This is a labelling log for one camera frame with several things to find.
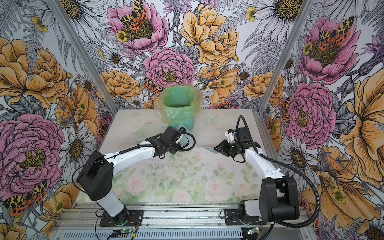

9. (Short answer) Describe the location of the aluminium corner post right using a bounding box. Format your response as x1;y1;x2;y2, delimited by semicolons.
257;0;316;114

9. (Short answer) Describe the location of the black corrugated right cable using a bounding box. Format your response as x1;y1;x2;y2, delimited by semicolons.
236;115;321;229

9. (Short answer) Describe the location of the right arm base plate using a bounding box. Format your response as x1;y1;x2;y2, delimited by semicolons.
220;209;266;226

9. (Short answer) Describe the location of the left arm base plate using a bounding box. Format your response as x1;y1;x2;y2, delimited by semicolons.
100;209;144;227

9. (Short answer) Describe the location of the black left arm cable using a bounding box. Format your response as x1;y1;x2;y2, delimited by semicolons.
71;131;197;193

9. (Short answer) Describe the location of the aluminium corner post left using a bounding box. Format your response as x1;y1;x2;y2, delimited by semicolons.
47;1;119;115

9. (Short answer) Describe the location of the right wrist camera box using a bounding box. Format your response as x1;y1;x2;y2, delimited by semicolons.
225;129;236;144

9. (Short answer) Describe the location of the aluminium corner post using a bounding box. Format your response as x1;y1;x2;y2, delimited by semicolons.
257;0;316;114
47;1;119;115

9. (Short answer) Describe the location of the green plastic trash bin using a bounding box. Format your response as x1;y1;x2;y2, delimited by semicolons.
163;86;196;131

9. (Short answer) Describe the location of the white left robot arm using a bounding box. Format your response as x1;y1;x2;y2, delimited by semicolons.
77;127;196;226

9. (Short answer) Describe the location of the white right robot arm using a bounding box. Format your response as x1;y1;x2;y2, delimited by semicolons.
214;127;300;223

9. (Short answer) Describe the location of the grey-green plastic dustpan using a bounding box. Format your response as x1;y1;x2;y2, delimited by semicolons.
176;127;190;147

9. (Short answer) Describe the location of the grey-green hand brush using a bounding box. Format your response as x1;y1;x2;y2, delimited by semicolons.
203;146;218;154

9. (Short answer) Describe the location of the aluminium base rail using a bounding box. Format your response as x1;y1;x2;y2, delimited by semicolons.
49;201;316;240

